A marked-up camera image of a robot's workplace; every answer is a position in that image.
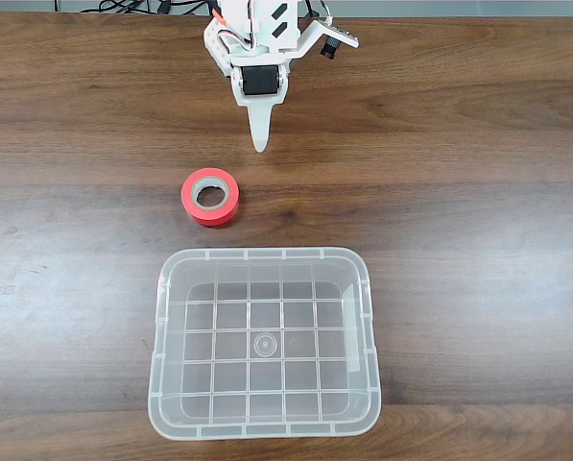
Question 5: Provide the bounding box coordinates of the red tape roll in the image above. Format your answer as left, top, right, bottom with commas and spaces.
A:
179, 166, 241, 230

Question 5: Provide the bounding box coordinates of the clear plastic box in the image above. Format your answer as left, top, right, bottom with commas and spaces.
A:
146, 246, 382, 441

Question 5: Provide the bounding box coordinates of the camera module on white bracket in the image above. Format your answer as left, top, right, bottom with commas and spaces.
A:
285, 17, 362, 61

